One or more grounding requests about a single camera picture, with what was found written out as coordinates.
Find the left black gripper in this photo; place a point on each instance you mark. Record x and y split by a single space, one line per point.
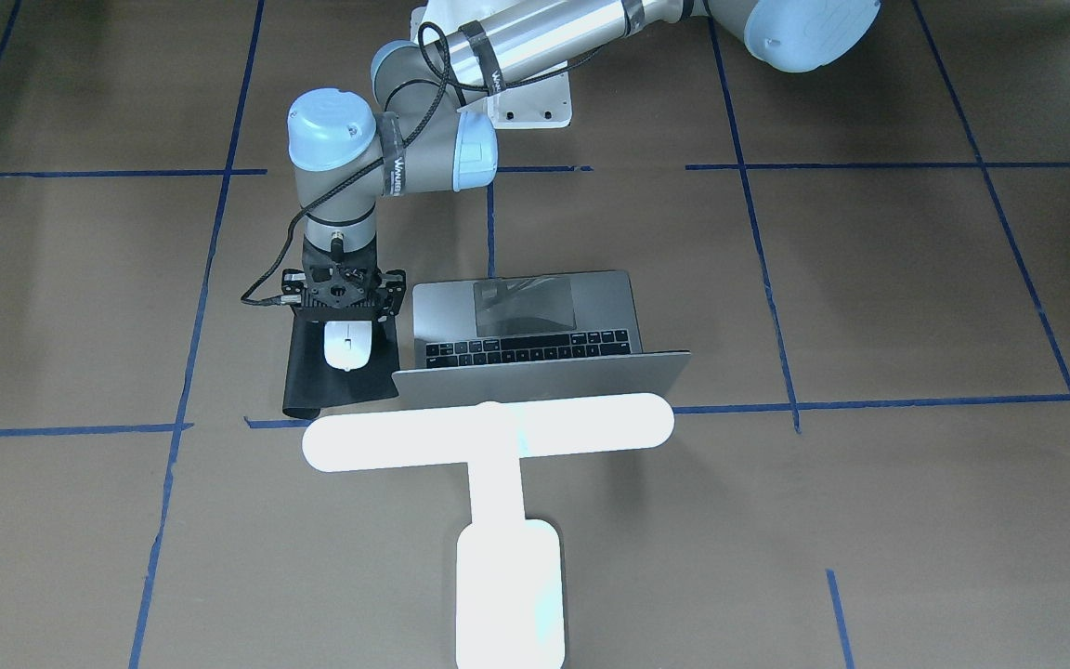
395 291

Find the white computer mouse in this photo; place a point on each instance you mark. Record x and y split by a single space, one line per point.
347 345

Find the black mouse pad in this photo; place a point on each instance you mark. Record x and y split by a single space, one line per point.
311 384

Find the silver laptop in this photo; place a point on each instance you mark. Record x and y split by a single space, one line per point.
547 337

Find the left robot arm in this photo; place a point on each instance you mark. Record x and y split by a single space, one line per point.
419 134

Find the white desk lamp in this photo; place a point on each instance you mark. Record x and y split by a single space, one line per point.
509 596

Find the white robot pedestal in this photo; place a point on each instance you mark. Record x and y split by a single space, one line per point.
545 104

